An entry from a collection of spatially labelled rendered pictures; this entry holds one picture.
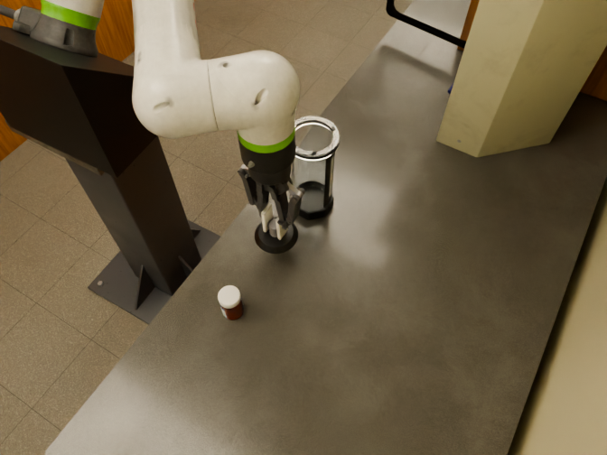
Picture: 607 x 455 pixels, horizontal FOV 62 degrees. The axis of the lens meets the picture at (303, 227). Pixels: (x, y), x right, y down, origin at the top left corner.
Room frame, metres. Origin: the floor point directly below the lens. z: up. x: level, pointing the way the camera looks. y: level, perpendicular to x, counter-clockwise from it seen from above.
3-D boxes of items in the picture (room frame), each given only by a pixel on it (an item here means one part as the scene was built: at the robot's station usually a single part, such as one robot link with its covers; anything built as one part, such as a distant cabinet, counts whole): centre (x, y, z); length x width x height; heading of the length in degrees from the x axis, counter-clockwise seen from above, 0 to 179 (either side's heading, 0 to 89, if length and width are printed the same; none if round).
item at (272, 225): (0.57, 0.06, 1.01); 0.09 x 0.09 x 0.07
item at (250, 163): (0.57, 0.06, 1.28); 0.12 x 0.09 x 0.06; 148
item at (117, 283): (1.03, 0.57, 0.45); 0.48 x 0.48 x 0.90; 60
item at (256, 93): (0.57, 0.07, 1.38); 0.13 x 0.11 x 0.14; 99
